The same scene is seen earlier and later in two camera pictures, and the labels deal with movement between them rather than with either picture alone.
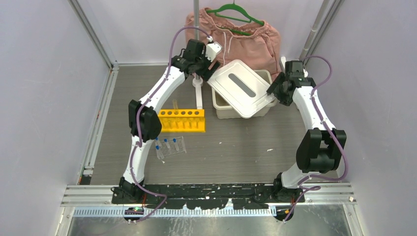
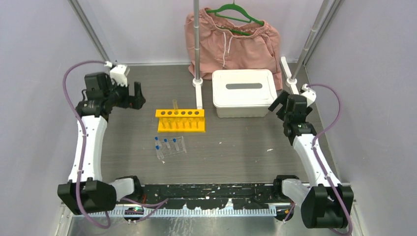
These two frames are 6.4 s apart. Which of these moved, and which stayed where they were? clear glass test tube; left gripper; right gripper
Moved: right gripper; left gripper
Stayed: clear glass test tube
